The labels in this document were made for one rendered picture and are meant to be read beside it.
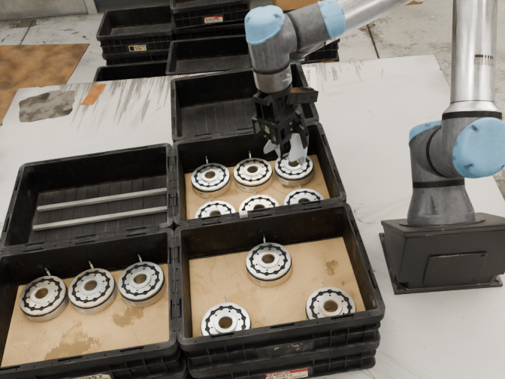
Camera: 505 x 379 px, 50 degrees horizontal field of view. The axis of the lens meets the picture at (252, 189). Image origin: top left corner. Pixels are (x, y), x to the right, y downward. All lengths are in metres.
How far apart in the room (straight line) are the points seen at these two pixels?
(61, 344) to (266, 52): 0.74
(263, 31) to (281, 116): 0.20
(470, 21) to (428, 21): 2.69
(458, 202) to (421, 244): 0.12
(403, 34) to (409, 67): 1.62
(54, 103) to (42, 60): 1.83
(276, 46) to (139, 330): 0.65
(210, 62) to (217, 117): 1.15
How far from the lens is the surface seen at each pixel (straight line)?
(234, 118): 1.65
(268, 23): 1.03
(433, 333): 1.34
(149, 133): 1.87
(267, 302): 1.20
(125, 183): 1.52
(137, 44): 2.97
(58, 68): 3.82
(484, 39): 1.20
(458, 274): 1.36
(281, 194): 1.40
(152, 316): 1.22
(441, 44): 3.65
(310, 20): 1.07
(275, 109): 1.11
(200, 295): 1.23
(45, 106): 2.14
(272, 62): 1.06
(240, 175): 1.42
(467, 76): 1.19
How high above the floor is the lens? 1.83
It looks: 45 degrees down
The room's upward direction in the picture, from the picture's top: 7 degrees counter-clockwise
